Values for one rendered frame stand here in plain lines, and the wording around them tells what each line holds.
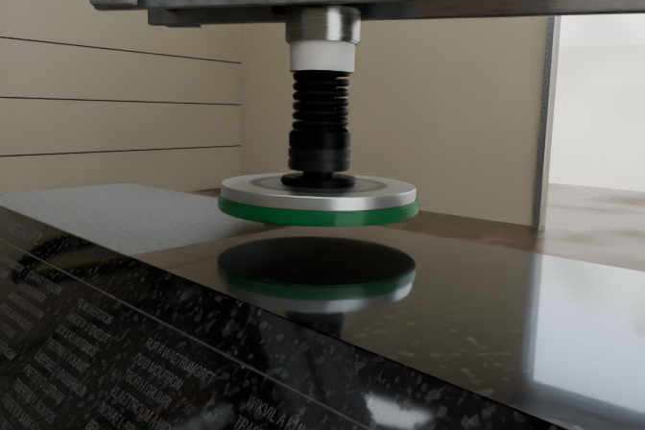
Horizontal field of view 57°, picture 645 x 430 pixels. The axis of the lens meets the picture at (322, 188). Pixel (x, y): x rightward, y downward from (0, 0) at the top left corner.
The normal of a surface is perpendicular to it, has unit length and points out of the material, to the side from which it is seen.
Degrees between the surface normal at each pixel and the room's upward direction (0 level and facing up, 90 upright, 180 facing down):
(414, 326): 0
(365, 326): 0
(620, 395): 0
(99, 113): 90
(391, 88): 90
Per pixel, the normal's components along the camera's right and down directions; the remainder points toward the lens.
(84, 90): 0.79, 0.10
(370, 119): -0.61, 0.09
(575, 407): 0.03, -0.99
